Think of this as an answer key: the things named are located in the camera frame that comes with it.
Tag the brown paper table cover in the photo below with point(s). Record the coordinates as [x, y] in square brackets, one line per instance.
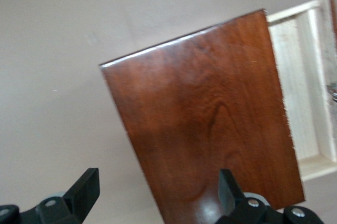
[52, 50]

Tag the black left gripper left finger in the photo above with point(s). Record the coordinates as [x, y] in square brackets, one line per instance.
[84, 189]

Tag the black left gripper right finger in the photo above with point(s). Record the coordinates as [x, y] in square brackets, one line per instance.
[229, 195]

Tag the dark brown wooden cabinet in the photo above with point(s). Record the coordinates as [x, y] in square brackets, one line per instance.
[197, 103]

